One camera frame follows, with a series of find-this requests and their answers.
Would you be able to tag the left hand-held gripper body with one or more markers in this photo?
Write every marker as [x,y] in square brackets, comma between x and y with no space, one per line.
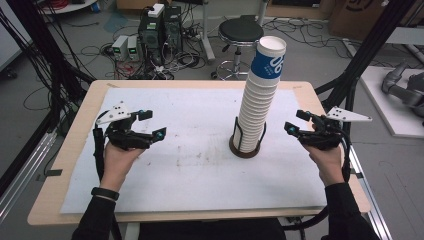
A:
[123,135]

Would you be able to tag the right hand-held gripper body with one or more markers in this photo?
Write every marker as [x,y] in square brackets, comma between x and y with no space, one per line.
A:
[321,136]

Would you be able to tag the stack of paper cups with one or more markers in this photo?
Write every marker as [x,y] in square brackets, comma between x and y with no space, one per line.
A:
[258,106]

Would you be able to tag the person's left hand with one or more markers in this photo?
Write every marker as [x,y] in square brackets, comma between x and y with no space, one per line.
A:
[116,163]

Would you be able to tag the person's right hand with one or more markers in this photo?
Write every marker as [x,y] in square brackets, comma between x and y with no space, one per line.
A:
[328,165]

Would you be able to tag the black tape piece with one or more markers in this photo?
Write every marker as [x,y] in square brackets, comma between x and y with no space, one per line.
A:
[53,173]
[357,175]

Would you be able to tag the white foam mat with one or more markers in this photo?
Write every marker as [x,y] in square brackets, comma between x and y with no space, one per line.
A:
[186,180]

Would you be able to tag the wooden table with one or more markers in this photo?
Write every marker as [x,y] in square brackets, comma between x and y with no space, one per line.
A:
[71,166]

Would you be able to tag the black wristband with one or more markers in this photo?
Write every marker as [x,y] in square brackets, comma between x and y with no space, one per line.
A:
[105,193]

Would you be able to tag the grey power supply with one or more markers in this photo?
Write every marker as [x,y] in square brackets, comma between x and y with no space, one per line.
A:
[119,48]
[133,49]

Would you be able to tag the white platform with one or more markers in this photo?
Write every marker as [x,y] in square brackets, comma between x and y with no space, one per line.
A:
[383,110]

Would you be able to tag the black computer tower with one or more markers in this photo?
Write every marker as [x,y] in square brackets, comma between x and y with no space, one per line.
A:
[173,30]
[151,40]

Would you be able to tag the white box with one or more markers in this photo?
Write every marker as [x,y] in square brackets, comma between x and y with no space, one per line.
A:
[156,10]

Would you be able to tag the black round stool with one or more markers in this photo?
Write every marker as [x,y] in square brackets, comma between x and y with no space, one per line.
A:
[240,31]

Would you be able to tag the cardboard box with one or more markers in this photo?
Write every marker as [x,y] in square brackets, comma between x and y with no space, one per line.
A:
[366,16]

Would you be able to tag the white round table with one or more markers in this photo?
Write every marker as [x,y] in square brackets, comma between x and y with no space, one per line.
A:
[71,7]

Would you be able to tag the aluminium rail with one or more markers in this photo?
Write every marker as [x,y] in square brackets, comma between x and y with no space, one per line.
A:
[23,176]
[373,206]

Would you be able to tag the black frame post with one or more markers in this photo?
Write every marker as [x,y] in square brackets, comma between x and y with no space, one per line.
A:
[370,46]

